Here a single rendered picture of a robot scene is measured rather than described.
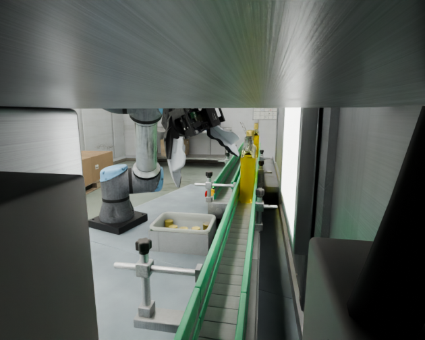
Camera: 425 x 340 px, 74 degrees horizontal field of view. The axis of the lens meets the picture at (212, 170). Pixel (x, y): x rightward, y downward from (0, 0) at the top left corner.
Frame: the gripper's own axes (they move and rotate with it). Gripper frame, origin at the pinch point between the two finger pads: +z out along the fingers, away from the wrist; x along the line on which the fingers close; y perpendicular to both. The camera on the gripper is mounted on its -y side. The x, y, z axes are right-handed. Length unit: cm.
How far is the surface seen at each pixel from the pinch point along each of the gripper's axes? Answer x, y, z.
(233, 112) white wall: 384, -529, 22
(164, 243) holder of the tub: -5, -45, 27
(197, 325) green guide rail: -17.1, 10.7, 18.5
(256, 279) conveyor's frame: 0.3, 1.2, 26.2
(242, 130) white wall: 386, -522, 70
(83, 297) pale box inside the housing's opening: -26.5, 31.7, -4.2
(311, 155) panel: 11.1, 16.7, 1.9
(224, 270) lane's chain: -3.3, -5.0, 23.7
